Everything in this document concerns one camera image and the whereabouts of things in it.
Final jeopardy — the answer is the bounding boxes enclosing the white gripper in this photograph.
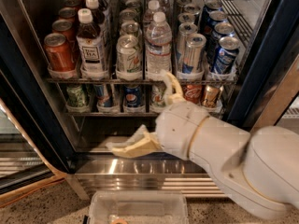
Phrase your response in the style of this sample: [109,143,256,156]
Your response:
[106,70,209,161]

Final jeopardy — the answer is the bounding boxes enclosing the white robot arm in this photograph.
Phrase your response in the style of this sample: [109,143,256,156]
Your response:
[107,71,299,219]

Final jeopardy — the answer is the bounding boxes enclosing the green white can lower shelf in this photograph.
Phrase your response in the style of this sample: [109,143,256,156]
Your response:
[151,84,165,107]

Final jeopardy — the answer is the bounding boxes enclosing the pepsi can lower shelf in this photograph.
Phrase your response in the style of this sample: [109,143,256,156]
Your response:
[124,85,142,107]

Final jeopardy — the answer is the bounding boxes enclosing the red cola can lower shelf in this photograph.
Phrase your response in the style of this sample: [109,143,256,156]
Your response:
[182,84,202,104]

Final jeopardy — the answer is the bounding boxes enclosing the gold brown can lower shelf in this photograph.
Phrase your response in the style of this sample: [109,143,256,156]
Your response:
[201,85,222,108]

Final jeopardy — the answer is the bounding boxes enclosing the front clear water bottle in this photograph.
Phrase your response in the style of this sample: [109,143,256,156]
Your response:
[146,12,172,74]

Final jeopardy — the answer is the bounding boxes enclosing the right glass fridge door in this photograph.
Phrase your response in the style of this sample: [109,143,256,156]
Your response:
[223,0,299,132]

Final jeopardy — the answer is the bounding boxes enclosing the glass fridge door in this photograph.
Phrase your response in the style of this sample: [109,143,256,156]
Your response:
[223,0,299,132]
[0,71,66,206]

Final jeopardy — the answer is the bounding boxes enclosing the left glass fridge door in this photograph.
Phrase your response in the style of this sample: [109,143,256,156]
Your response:
[0,71,66,206]

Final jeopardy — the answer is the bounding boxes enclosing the front green white soda can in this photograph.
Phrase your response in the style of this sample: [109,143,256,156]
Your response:
[117,35,141,73]

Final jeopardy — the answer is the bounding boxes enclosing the green white soda can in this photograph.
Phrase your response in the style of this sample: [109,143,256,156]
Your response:
[117,35,141,73]
[120,21,142,38]
[119,8,138,24]

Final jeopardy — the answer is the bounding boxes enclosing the front slim silver energy can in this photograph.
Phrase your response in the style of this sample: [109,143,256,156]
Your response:
[182,33,206,74]

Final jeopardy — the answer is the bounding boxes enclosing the slim silver energy can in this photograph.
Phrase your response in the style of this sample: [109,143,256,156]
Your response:
[178,12,195,24]
[182,33,206,74]
[176,22,198,62]

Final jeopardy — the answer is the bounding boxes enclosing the front blue pepsi can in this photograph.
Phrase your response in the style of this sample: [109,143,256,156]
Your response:
[210,36,239,75]

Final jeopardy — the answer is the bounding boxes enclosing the blue pepsi can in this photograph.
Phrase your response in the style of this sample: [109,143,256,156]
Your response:
[201,0,223,27]
[204,10,228,36]
[210,36,239,75]
[206,22,235,63]

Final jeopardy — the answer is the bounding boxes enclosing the clear plastic bin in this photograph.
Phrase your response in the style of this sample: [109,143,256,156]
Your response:
[86,190,189,224]

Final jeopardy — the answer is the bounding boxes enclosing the front orange soda can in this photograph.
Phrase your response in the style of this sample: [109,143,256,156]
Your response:
[44,33,75,72]

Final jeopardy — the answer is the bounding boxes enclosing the orange soda can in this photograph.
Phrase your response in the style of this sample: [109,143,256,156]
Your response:
[44,33,75,72]
[58,7,78,23]
[51,20,76,42]
[64,0,82,10]

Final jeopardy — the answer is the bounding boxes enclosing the top wire fridge shelf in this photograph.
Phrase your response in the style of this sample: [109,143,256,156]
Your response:
[46,77,235,85]

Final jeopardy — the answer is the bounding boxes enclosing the wire fridge shelf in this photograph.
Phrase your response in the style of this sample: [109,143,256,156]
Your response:
[46,77,235,85]
[64,107,225,119]

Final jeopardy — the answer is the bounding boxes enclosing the lower wire fridge shelf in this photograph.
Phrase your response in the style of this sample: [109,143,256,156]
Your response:
[64,107,225,119]

